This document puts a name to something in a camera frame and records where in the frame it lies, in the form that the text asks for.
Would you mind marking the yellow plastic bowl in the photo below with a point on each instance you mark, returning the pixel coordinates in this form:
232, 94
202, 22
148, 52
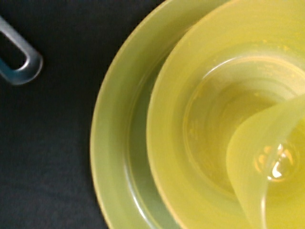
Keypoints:
238, 60

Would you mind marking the yellow plastic plate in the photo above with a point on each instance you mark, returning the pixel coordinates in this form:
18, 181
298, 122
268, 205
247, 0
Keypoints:
122, 180

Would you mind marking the black tablecloth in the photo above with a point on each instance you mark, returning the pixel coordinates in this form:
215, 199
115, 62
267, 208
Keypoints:
45, 174

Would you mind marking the metal ladle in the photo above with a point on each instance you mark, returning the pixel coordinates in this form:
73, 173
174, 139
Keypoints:
33, 63

